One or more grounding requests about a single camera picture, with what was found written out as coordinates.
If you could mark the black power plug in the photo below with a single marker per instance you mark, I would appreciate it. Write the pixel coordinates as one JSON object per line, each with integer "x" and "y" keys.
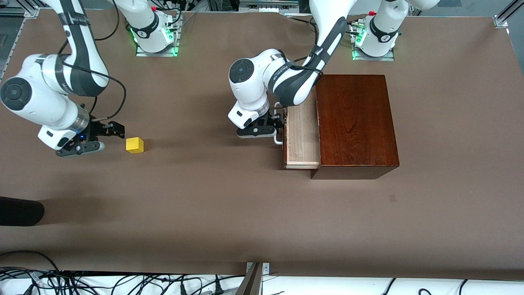
{"x": 218, "y": 289}

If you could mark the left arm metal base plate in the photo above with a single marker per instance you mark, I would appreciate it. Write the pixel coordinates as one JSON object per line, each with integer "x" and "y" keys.
{"x": 374, "y": 58}

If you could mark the grey metal bracket plate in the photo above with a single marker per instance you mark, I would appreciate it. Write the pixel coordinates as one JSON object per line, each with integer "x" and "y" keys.
{"x": 266, "y": 268}

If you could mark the yellow cube block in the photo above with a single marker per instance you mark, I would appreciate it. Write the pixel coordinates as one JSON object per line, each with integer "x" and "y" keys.
{"x": 134, "y": 145}

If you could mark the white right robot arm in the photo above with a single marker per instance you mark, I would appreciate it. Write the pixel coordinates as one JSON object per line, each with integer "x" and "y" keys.
{"x": 41, "y": 98}

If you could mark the aluminium frame corner rail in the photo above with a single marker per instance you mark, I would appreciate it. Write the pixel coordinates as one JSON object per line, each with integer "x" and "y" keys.
{"x": 501, "y": 20}

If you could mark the black cylinder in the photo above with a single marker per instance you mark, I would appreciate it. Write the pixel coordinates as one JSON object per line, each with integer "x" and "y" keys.
{"x": 20, "y": 211}

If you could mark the dark metal bar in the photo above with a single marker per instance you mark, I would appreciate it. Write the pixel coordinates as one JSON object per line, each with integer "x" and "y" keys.
{"x": 250, "y": 284}

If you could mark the dark brown wooden cabinet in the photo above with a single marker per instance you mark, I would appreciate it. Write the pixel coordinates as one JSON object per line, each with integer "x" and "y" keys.
{"x": 356, "y": 123}

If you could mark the aluminium frame crossbar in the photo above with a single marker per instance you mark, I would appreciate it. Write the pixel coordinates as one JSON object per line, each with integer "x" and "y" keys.
{"x": 268, "y": 7}

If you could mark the wooden drawer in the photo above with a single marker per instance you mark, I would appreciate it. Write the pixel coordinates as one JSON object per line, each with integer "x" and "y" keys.
{"x": 303, "y": 139}

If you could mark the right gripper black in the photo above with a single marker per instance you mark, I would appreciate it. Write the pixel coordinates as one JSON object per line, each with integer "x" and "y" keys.
{"x": 98, "y": 129}

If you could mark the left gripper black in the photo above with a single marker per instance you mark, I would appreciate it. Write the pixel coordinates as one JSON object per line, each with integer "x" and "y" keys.
{"x": 273, "y": 119}

